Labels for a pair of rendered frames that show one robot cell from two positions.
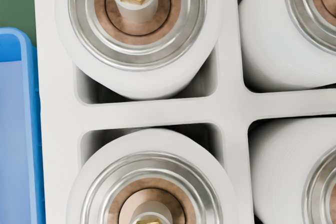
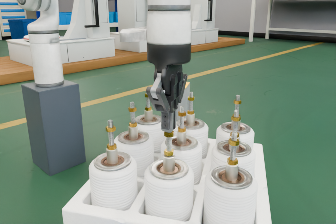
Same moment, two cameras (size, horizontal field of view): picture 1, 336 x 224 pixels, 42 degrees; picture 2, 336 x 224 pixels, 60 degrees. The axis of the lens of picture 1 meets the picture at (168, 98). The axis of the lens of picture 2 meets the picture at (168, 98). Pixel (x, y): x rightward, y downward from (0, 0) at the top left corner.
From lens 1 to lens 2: 53 cm
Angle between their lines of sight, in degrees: 71
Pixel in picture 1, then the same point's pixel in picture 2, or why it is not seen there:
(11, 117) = not seen: outside the picture
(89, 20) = (111, 167)
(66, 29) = (109, 173)
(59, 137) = (136, 217)
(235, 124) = not seen: hidden behind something
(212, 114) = not seen: hidden behind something
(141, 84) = (133, 166)
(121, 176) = (154, 170)
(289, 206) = (176, 152)
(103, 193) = (157, 173)
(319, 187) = (173, 146)
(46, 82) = (115, 216)
